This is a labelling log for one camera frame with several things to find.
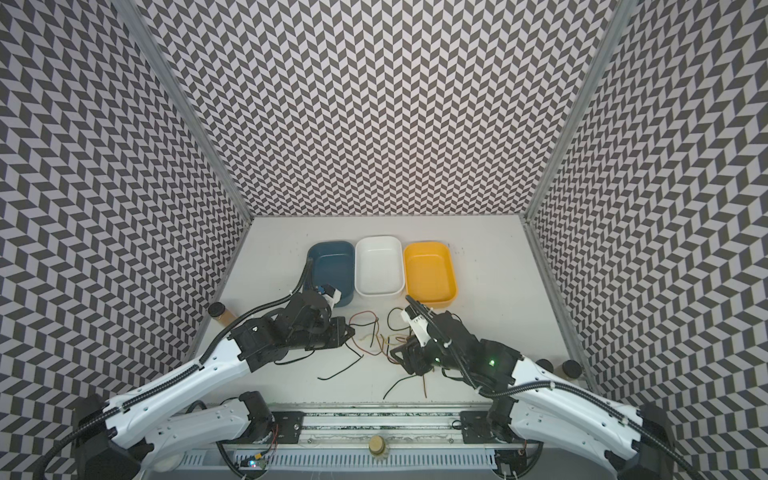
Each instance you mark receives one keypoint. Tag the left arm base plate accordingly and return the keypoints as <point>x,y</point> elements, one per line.
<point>281,427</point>

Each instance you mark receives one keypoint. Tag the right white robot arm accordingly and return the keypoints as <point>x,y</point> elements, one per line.
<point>528,402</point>

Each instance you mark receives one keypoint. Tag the dark teal tray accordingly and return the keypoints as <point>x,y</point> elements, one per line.
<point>333,263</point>

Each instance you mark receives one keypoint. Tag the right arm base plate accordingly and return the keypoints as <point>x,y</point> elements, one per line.
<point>475,428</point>

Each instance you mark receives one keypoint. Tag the yellow tray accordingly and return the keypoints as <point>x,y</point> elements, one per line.
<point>429,273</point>

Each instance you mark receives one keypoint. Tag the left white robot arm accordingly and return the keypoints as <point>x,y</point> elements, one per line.
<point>96,454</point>

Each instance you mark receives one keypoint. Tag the left spice jar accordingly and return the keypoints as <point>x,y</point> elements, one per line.
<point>220,313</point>

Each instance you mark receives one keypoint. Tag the brass knob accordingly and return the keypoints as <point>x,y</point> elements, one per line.
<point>377,446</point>

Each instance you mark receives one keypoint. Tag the white tray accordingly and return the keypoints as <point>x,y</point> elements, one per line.
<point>379,268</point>

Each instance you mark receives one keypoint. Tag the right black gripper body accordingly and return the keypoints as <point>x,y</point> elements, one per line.
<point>417,354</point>

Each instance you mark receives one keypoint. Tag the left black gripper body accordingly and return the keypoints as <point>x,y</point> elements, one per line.
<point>322,333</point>

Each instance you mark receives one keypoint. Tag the aluminium front rail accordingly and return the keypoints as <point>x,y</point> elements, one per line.
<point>372,420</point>

